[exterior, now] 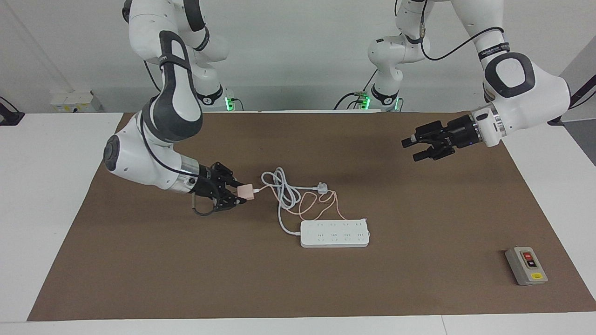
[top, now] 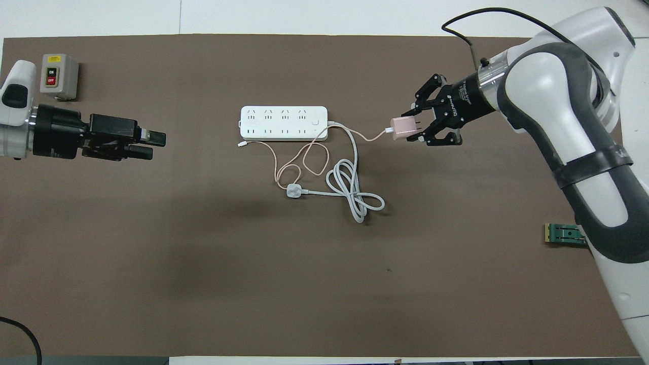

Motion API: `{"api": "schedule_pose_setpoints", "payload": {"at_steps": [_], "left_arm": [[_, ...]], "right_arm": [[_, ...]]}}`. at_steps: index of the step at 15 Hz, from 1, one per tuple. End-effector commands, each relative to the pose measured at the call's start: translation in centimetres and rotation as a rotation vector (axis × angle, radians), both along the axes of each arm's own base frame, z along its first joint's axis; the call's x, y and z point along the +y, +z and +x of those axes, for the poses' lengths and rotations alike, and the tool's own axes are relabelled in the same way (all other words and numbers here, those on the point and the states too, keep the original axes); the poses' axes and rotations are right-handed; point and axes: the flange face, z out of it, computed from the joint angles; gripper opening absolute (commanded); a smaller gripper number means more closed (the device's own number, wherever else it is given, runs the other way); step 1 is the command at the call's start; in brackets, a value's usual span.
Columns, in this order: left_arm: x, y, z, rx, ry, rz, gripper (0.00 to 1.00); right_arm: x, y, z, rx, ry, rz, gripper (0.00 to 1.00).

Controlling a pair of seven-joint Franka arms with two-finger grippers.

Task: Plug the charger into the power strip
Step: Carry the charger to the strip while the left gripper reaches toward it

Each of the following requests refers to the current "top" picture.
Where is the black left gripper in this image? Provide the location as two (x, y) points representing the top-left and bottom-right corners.
(32, 104), (167, 162)

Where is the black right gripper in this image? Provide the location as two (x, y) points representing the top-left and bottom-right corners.
(402, 71), (496, 148)

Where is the pink usb charger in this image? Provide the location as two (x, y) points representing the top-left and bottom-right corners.
(389, 116), (424, 140)

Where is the pink charging cable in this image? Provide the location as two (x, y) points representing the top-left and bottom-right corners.
(237, 127), (393, 191)

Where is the white power strip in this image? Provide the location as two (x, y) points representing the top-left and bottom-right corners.
(240, 105), (329, 142)

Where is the brown table mat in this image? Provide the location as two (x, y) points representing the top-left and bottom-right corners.
(0, 33), (639, 358)

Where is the green circuit board module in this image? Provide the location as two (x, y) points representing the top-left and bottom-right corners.
(545, 223), (589, 248)

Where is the grey on off switch box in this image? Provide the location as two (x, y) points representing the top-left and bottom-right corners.
(40, 54), (80, 101)

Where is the white power cord with plug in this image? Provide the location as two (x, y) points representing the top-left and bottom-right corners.
(286, 121), (386, 224)

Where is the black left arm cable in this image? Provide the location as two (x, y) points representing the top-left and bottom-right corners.
(0, 316), (43, 365)

